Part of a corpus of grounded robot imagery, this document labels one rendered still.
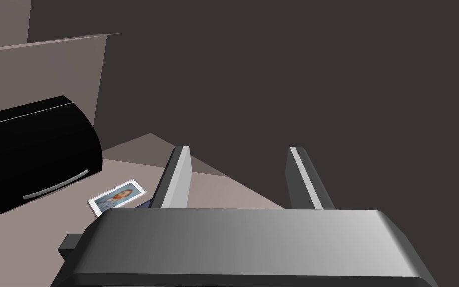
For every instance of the white-framed portrait picture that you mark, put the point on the white-framed portrait picture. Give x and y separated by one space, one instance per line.
116 197

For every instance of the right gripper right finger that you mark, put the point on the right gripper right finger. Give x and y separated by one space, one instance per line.
307 181

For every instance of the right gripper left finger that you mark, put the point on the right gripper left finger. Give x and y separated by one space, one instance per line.
175 181

